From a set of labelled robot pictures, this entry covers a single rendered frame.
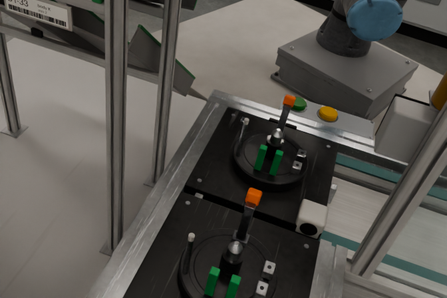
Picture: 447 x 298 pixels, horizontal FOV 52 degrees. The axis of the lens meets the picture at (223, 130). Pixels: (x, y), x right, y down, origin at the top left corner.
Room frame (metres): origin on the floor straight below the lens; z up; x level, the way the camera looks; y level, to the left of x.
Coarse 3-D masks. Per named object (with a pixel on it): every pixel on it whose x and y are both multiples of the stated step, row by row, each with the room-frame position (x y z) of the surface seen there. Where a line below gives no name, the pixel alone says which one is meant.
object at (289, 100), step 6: (288, 96) 0.69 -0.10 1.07; (294, 96) 0.70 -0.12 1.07; (288, 102) 0.68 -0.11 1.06; (294, 102) 0.68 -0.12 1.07; (288, 108) 0.66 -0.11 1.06; (282, 114) 0.68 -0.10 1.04; (288, 114) 0.68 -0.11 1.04; (282, 120) 0.67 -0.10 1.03; (282, 126) 0.67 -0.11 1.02; (282, 132) 0.66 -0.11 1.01
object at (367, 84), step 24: (288, 48) 1.08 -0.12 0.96; (312, 48) 1.11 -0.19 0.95; (384, 48) 1.20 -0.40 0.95; (288, 72) 1.05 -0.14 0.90; (312, 72) 1.01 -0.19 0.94; (336, 72) 1.01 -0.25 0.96; (360, 72) 1.03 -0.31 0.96; (384, 72) 1.06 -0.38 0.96; (408, 72) 1.09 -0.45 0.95; (312, 96) 1.00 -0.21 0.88; (336, 96) 0.96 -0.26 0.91; (360, 96) 0.93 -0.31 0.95; (384, 96) 0.99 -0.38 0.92
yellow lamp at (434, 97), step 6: (444, 78) 0.47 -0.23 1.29; (438, 84) 0.47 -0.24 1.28; (444, 84) 0.46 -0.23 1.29; (438, 90) 0.46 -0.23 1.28; (444, 90) 0.46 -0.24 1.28; (432, 96) 0.47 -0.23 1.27; (438, 96) 0.46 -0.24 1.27; (444, 96) 0.45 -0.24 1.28; (432, 102) 0.46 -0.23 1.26; (438, 102) 0.45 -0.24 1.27; (444, 102) 0.45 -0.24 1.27; (438, 108) 0.45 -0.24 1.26
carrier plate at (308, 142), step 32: (224, 128) 0.69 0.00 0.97; (256, 128) 0.71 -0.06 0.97; (288, 128) 0.73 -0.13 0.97; (224, 160) 0.60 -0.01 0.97; (320, 160) 0.65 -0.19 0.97; (192, 192) 0.52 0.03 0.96; (224, 192) 0.52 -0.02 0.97; (288, 192) 0.55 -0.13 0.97; (320, 192) 0.57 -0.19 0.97; (288, 224) 0.49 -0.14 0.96
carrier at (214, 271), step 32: (192, 224) 0.44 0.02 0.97; (224, 224) 0.45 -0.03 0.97; (256, 224) 0.47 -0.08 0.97; (160, 256) 0.37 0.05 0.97; (192, 256) 0.37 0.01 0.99; (224, 256) 0.36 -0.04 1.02; (256, 256) 0.39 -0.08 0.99; (288, 256) 0.42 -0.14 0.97; (128, 288) 0.32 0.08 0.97; (160, 288) 0.33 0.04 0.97; (192, 288) 0.32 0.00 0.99; (224, 288) 0.33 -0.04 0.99; (256, 288) 0.33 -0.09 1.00; (288, 288) 0.37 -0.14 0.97
